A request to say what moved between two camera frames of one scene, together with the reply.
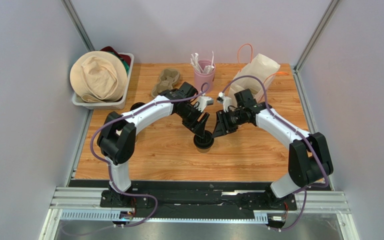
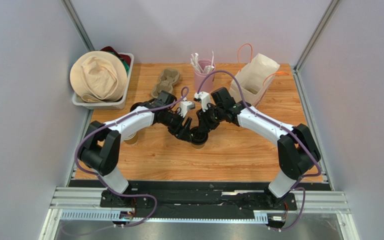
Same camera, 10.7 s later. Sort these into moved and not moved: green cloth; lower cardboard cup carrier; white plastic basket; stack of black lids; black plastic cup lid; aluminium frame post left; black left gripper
Moved: black left gripper; black plastic cup lid
Not moved: white plastic basket; aluminium frame post left; lower cardboard cup carrier; green cloth; stack of black lids
